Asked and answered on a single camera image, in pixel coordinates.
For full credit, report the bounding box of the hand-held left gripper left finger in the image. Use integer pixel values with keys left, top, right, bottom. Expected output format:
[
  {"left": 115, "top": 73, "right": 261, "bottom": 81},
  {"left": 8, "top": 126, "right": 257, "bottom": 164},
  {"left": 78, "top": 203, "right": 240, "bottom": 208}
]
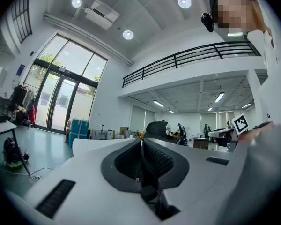
[{"left": 7, "top": 138, "right": 160, "bottom": 225}]

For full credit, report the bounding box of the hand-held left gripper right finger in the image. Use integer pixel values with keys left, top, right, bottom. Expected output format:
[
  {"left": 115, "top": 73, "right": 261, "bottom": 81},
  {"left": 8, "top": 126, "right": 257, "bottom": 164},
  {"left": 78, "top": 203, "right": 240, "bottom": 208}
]
[{"left": 141, "top": 138, "right": 235, "bottom": 225}]

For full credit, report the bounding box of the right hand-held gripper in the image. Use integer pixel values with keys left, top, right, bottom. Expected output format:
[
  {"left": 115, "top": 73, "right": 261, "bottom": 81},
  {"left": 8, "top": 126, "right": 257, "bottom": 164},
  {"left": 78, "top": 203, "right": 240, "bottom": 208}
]
[{"left": 207, "top": 112, "right": 250, "bottom": 150}]

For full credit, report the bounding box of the black mesh office chair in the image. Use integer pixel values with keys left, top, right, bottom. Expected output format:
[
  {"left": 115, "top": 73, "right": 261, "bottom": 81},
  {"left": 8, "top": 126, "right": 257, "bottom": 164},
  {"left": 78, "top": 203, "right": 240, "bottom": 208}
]
[{"left": 146, "top": 120, "right": 177, "bottom": 144}]

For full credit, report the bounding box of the person's right forearm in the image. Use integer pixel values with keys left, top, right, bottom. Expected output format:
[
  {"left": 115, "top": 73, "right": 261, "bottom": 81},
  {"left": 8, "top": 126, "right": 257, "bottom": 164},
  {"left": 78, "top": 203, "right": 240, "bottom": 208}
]
[{"left": 238, "top": 123, "right": 274, "bottom": 143}]

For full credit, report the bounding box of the dark wooden counter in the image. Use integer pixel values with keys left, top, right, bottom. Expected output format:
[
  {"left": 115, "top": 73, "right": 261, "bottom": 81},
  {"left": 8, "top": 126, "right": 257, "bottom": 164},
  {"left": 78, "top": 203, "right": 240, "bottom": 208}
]
[{"left": 193, "top": 137, "right": 210, "bottom": 150}]

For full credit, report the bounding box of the dark baby stroller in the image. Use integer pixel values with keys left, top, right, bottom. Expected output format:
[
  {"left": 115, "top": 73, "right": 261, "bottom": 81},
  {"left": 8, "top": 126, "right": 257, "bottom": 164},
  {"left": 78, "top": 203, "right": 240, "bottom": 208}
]
[{"left": 177, "top": 135, "right": 189, "bottom": 147}]

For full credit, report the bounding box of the white oval table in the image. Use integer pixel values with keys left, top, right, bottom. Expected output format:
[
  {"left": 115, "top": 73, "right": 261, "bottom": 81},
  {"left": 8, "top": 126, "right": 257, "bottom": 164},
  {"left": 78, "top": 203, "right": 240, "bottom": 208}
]
[{"left": 72, "top": 137, "right": 141, "bottom": 158}]

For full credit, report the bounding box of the brown cardboard box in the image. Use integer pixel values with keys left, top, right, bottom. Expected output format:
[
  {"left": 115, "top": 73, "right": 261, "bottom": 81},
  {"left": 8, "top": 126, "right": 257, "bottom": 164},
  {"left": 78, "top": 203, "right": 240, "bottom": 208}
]
[{"left": 65, "top": 120, "right": 72, "bottom": 143}]

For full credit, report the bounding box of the black bag with green trim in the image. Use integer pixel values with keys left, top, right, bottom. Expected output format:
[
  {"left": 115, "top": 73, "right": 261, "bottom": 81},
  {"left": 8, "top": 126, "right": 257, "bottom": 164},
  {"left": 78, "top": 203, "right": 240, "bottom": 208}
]
[{"left": 2, "top": 136, "right": 30, "bottom": 171}]

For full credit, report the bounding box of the black mezzanine railing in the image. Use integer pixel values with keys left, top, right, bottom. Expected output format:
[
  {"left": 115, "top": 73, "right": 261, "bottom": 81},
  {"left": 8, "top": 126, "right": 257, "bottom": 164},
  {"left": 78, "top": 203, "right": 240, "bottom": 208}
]
[{"left": 122, "top": 40, "right": 262, "bottom": 88}]

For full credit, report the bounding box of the red bag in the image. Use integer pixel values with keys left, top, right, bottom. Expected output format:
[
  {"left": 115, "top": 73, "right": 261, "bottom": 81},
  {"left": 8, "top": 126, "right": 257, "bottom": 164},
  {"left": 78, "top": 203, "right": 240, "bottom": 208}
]
[{"left": 29, "top": 104, "right": 36, "bottom": 124}]

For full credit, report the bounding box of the glass entrance door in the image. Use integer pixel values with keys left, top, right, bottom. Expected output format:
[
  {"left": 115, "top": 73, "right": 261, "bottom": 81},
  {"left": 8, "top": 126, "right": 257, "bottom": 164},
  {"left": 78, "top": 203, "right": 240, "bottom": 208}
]
[{"left": 23, "top": 33, "right": 108, "bottom": 135}]

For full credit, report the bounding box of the small white side table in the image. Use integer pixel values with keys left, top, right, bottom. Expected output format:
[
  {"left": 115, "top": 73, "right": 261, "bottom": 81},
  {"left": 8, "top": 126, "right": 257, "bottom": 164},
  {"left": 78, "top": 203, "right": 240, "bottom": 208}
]
[{"left": 0, "top": 120, "right": 31, "bottom": 175}]

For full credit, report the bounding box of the clothes rack with garments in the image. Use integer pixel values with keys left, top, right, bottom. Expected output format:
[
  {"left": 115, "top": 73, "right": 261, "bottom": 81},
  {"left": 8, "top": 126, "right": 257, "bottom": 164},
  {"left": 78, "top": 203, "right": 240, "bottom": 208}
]
[{"left": 10, "top": 81, "right": 37, "bottom": 128}]

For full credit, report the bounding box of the person's head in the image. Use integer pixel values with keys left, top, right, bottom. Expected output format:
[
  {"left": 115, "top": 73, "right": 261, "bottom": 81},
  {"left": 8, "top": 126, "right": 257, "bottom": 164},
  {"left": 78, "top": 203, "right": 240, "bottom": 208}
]
[{"left": 209, "top": 0, "right": 267, "bottom": 34}]

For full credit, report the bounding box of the white ceiling air conditioner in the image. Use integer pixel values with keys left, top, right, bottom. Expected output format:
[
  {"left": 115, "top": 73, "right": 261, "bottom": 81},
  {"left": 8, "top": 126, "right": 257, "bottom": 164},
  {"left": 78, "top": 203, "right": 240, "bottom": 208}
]
[{"left": 84, "top": 0, "right": 120, "bottom": 30}]

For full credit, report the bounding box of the black grille window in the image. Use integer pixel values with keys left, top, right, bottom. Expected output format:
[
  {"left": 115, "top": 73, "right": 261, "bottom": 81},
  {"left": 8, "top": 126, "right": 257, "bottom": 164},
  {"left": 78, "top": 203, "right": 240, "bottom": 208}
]
[{"left": 11, "top": 0, "right": 33, "bottom": 44}]

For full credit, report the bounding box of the white power cable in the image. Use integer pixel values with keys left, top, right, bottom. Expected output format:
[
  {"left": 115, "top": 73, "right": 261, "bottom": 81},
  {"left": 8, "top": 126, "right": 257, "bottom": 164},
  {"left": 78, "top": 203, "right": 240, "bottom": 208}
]
[{"left": 0, "top": 163, "right": 54, "bottom": 185}]

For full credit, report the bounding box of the black head-mounted camera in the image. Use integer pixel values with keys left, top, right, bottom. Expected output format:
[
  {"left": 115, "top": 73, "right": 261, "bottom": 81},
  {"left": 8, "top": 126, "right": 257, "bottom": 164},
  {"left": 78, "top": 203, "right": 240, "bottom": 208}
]
[{"left": 200, "top": 12, "right": 215, "bottom": 33}]

